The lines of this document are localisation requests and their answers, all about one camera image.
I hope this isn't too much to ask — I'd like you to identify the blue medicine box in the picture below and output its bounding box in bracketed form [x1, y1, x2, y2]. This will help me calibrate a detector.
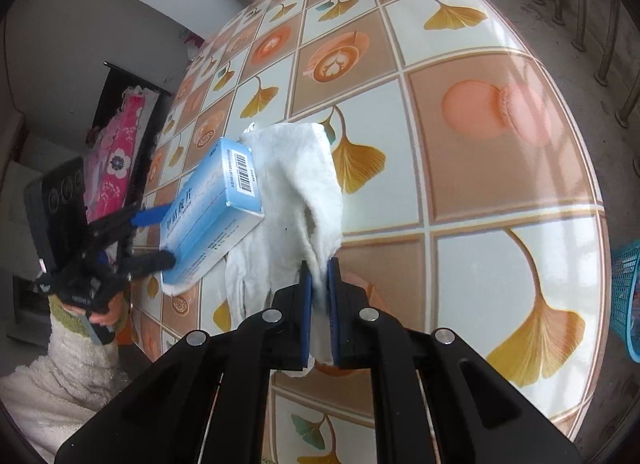
[160, 138, 264, 296]

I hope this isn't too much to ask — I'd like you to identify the white cotton glove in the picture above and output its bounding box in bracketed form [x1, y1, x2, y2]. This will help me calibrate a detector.
[224, 123, 343, 366]

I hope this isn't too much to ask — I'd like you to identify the person's left hand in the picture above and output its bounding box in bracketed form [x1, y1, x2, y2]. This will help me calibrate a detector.
[49, 293, 129, 336]

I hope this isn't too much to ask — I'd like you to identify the pink floral blanket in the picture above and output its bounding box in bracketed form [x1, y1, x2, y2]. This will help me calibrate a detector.
[84, 88, 145, 222]

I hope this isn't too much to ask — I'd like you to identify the fluffy cream sleeve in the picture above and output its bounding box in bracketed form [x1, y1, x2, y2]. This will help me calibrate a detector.
[1, 295, 129, 463]

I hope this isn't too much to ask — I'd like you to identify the patterned vinyl tablecloth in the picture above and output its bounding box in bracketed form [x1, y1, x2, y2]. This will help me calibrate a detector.
[143, 0, 611, 438]

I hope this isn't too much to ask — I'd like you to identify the blue plastic mesh wastebasket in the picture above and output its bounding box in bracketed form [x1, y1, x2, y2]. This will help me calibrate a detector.
[610, 239, 639, 363]

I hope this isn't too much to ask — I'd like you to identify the metal balcony railing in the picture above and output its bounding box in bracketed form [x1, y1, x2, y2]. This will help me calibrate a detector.
[449, 0, 640, 175]

